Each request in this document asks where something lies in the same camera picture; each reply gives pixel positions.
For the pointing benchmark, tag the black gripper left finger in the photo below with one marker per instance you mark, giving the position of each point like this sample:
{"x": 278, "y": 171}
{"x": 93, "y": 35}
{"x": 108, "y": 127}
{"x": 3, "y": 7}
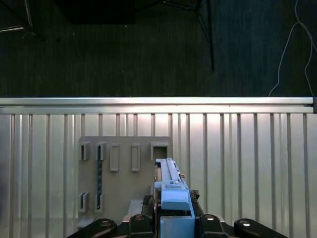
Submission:
{"x": 142, "y": 228}

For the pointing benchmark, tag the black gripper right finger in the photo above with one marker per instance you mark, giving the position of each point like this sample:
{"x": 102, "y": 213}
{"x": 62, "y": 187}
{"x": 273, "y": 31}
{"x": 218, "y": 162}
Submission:
{"x": 210, "y": 228}

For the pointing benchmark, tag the grey metal floor frame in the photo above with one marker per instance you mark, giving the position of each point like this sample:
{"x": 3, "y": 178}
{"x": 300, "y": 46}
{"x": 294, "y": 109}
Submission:
{"x": 15, "y": 28}

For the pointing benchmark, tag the grey parts rack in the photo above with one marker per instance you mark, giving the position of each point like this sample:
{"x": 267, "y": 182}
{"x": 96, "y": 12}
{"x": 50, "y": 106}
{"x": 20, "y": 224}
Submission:
{"x": 123, "y": 183}

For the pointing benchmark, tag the black table corner cap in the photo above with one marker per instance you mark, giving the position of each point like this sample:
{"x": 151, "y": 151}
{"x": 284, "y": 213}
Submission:
{"x": 315, "y": 105}

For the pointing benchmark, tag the hard disk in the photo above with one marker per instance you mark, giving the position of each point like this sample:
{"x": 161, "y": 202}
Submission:
{"x": 173, "y": 198}

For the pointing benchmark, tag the black tripod stand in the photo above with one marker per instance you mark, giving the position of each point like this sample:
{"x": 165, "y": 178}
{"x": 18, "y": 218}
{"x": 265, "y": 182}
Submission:
{"x": 212, "y": 57}

